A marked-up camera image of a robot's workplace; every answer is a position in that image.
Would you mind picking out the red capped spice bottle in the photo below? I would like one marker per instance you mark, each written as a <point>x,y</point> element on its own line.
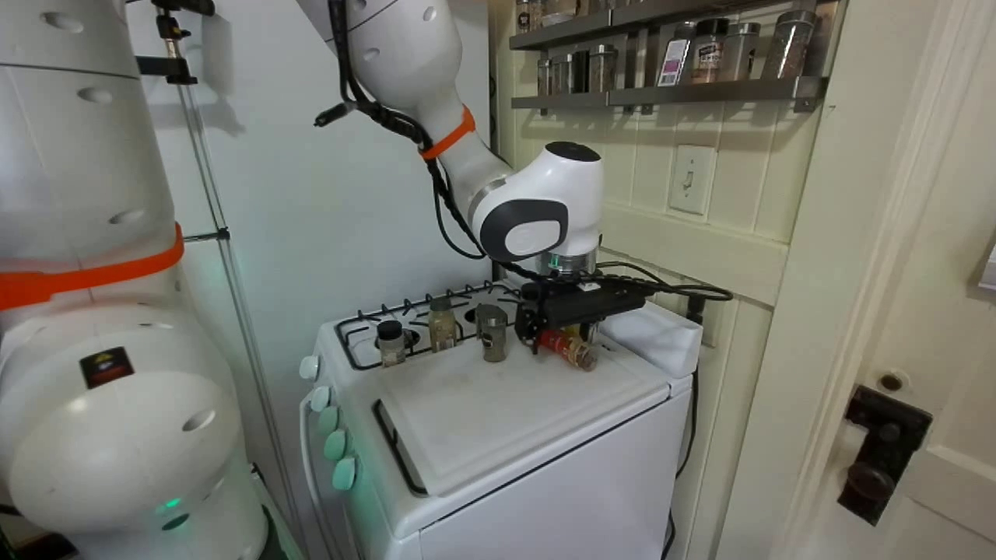
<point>567,342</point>

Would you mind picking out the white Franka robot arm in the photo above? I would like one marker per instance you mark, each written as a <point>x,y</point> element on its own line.
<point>120,422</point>

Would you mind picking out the metal wall spice rack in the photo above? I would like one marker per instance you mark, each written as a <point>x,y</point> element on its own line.
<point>640,53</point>

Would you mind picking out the black stove burner grate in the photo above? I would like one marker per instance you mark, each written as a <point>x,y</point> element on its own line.
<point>360,330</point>

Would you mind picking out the black door latch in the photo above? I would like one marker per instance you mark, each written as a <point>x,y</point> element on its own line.
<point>892,436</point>

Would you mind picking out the white gas stove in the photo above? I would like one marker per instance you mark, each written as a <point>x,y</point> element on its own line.
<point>449,456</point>

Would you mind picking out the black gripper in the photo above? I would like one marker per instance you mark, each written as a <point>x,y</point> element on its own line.
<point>576,301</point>

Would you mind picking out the small dark spice bottle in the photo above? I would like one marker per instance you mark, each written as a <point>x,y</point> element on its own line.
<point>391,340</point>

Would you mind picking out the wall power outlet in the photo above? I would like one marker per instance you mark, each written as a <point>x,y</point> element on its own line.
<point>691,178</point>

